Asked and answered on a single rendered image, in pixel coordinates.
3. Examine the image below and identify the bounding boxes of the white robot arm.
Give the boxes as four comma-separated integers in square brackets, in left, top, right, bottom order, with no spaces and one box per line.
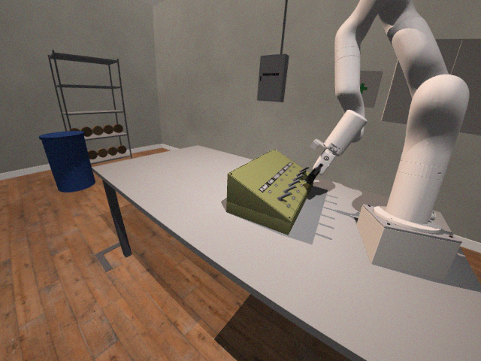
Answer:
[310,0,470,233]

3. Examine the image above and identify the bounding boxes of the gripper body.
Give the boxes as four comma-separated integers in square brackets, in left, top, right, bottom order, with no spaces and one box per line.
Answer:
[313,149,340,175]

